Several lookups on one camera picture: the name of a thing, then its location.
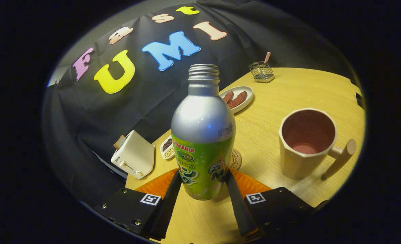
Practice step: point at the white oval plate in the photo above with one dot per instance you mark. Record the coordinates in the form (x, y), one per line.
(248, 93)

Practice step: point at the silver green label juice bottle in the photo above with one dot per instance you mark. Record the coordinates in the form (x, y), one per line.
(202, 118)

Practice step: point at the pink straw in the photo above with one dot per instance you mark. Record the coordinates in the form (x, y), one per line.
(267, 57)

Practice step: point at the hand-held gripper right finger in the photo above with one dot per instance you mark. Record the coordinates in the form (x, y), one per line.
(237, 210)

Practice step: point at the wooden table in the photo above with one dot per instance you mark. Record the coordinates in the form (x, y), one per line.
(265, 145)

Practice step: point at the white toaster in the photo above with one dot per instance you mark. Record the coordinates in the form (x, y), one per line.
(136, 156)

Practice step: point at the brown sausage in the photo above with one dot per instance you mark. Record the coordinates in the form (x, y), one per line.
(238, 99)
(228, 97)

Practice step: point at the black backdrop cloth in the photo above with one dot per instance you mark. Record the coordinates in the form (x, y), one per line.
(119, 108)

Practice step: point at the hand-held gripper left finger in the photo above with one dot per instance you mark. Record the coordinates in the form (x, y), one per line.
(168, 210)

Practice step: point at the toast slice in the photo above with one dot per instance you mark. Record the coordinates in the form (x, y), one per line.
(119, 142)

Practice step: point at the round cork coaster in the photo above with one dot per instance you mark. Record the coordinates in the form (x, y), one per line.
(237, 159)

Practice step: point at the white divided dish with grains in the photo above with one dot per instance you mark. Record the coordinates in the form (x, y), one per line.
(167, 149)

